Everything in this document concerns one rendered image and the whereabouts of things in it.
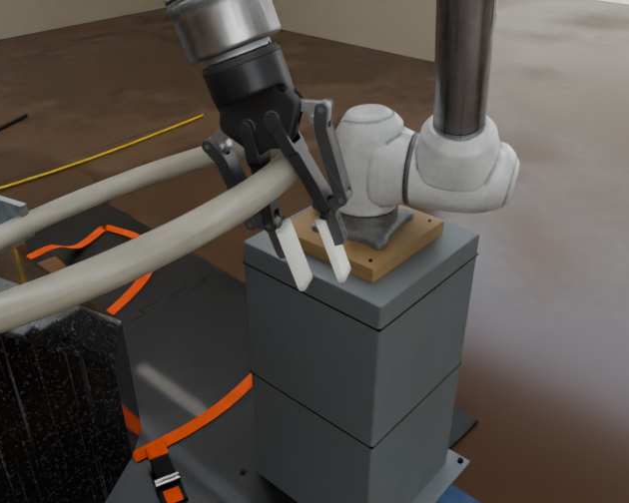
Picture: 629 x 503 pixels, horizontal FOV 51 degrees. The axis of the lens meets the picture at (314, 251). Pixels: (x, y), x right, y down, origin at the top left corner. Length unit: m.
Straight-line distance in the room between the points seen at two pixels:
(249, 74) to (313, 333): 0.99
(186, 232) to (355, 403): 1.05
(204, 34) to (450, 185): 0.85
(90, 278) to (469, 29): 0.83
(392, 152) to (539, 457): 1.18
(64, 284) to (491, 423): 1.88
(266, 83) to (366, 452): 1.15
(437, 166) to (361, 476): 0.78
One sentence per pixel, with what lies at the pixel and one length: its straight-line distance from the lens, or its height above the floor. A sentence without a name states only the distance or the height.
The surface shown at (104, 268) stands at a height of 1.31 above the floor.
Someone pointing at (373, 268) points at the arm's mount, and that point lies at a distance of 1.38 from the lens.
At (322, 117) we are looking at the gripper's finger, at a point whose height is 1.37.
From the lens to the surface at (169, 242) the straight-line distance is 0.53.
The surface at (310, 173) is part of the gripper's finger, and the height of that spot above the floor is 1.32.
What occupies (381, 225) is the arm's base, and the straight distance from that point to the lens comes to 1.47.
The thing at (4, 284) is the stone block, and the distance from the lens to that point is 1.46.
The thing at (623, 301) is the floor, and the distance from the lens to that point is 2.99.
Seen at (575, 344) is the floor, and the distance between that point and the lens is 2.68.
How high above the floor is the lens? 1.58
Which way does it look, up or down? 31 degrees down
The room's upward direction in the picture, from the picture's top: straight up
